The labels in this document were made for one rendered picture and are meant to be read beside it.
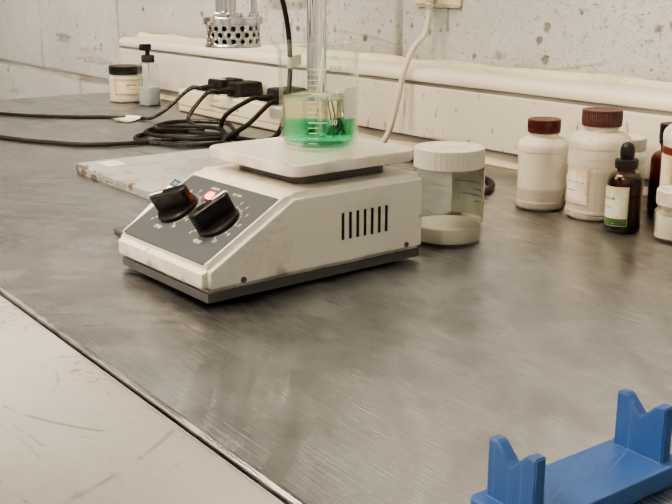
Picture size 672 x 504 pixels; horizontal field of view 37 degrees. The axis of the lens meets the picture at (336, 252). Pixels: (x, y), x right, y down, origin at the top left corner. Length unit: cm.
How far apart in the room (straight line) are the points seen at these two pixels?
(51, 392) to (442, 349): 23
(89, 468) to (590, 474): 22
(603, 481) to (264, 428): 16
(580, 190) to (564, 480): 53
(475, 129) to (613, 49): 19
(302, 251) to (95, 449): 27
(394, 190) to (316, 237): 8
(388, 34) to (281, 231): 74
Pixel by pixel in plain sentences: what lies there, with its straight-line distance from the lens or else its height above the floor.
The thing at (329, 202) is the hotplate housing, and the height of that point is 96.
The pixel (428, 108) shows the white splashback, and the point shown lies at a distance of 128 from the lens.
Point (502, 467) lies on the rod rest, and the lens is 41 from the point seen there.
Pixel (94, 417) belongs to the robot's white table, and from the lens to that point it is 53.
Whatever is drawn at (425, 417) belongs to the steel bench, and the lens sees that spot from 51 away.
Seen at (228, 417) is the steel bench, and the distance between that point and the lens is 51.
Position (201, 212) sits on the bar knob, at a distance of 70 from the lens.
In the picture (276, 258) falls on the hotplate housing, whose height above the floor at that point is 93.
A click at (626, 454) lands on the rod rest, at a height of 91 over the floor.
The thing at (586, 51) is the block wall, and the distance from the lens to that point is 116.
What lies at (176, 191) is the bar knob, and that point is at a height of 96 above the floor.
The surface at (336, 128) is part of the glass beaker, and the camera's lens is 76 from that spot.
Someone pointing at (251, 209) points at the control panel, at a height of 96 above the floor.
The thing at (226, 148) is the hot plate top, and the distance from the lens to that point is 78.
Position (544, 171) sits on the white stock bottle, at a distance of 96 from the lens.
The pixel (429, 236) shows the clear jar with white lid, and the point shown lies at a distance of 83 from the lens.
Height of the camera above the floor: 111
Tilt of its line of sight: 15 degrees down
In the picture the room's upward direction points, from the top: straight up
